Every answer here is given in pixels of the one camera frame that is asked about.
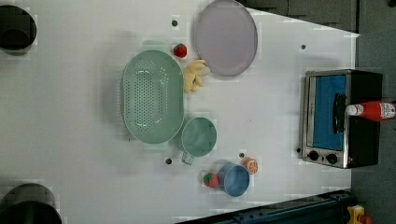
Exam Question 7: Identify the red plush ketchup bottle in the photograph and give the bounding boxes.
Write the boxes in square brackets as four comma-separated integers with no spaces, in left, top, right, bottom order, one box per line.
[346,101,396,121]

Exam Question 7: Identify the black robot base lower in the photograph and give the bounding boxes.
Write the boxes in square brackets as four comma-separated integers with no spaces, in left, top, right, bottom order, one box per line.
[0,183,63,224]

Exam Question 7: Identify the black robot base upper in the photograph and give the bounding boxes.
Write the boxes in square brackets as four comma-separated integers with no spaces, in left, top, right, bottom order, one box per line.
[0,5,37,54]

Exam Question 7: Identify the black silver toaster oven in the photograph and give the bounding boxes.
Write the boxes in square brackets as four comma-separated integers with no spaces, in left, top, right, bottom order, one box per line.
[301,69,383,169]

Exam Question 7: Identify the green measuring cup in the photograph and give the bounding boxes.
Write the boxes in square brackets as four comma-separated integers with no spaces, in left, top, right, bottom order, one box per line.
[181,118,217,165]

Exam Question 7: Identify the yellow plush banana bunch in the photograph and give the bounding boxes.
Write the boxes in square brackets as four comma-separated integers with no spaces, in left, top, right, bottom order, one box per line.
[183,60,210,93]

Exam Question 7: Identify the green oval colander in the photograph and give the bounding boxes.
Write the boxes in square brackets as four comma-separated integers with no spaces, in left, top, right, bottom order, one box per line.
[121,40,184,152]

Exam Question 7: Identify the red plush strawberry upper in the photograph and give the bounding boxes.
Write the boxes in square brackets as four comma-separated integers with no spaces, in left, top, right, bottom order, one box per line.
[173,44,188,58]

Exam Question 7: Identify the red plush strawberry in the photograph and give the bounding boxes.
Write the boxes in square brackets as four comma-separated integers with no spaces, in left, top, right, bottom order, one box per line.
[203,173,219,189]
[173,44,188,58]

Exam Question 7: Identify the red plush strawberry lower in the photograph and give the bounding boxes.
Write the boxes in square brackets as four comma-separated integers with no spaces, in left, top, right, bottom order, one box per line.
[203,173,219,189]

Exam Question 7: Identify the orange plush slice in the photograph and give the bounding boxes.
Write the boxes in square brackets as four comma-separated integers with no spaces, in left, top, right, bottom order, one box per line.
[243,158,259,175]

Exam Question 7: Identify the blue small cup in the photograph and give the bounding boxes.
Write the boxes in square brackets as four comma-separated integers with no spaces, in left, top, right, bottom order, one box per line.
[218,163,250,197]

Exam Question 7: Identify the lavender round plate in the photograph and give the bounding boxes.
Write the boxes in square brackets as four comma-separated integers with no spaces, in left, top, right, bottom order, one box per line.
[193,0,258,76]

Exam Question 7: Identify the yellow orange toy object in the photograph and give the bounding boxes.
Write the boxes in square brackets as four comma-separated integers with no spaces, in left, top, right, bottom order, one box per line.
[347,205,374,224]

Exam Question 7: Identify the dark blue metal frame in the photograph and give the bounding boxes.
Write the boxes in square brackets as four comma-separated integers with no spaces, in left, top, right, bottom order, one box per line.
[177,190,357,224]

